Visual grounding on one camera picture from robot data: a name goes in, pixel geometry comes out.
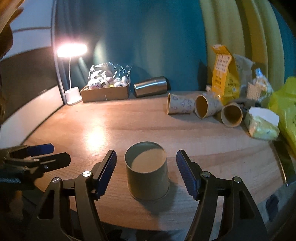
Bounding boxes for yellow plastic shopping bag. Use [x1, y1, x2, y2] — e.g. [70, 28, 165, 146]
[268, 76, 296, 156]

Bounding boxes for white woven basket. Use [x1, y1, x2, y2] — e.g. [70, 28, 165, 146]
[246, 68, 273, 102]

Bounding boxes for yellow paper snack bag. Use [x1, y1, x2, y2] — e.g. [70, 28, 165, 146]
[212, 44, 240, 105]

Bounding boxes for brown cardboard box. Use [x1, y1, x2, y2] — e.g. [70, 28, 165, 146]
[80, 84, 130, 102]

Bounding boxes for clear bag of toys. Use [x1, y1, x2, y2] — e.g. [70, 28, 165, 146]
[86, 62, 132, 90]

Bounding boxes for yellow curtain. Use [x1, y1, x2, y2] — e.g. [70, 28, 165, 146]
[200, 1, 285, 90]

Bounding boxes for tissue pack white top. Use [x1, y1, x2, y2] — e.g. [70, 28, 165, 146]
[244, 107, 280, 141]

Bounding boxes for plain brown paper cup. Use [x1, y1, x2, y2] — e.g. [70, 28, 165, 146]
[125, 142, 170, 201]

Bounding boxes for black flat phone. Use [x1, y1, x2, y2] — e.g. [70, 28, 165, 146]
[273, 141, 295, 186]

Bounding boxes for brown paper cup rightmost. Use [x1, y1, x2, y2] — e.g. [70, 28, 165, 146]
[221, 102, 243, 128]

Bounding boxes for grey paper bag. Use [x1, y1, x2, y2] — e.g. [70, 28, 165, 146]
[233, 54, 255, 97]

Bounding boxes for patterned paper cup lying sideways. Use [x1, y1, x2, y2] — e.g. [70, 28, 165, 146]
[166, 93, 195, 114]

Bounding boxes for teal curtain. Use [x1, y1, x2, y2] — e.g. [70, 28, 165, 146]
[55, 1, 207, 91]

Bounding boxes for stainless steel tumbler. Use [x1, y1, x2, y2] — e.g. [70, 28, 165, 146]
[133, 76, 169, 98]

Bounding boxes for white desk lamp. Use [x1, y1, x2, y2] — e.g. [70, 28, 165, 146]
[57, 42, 87, 106]

